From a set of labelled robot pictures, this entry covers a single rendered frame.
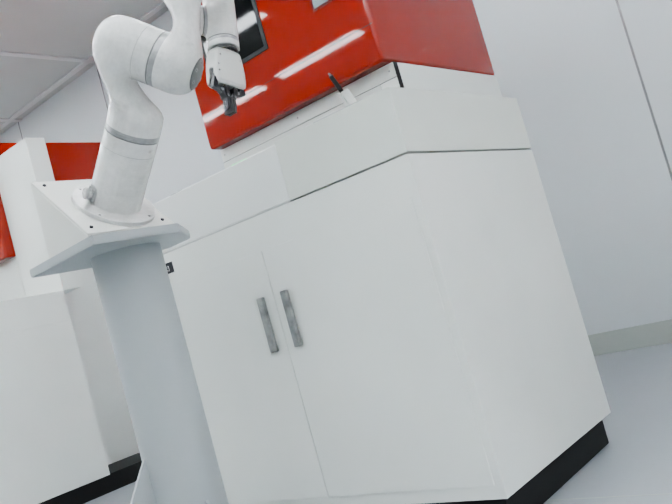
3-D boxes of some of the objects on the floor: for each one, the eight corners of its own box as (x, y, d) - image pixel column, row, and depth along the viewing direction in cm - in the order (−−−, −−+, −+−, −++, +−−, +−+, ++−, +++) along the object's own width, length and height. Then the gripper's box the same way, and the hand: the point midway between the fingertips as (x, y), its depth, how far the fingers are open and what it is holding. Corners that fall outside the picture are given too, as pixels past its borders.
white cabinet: (348, 469, 263) (285, 241, 268) (620, 442, 203) (532, 149, 208) (209, 547, 213) (136, 264, 218) (515, 542, 153) (403, 153, 158)
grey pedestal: (118, 704, 130) (3, 240, 135) (19, 667, 160) (-72, 290, 166) (327, 571, 166) (229, 210, 171) (213, 562, 197) (133, 256, 202)
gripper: (210, 34, 192) (217, 101, 188) (254, 51, 203) (262, 115, 199) (191, 47, 197) (198, 112, 192) (235, 62, 208) (243, 125, 204)
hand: (230, 106), depth 196 cm, fingers closed
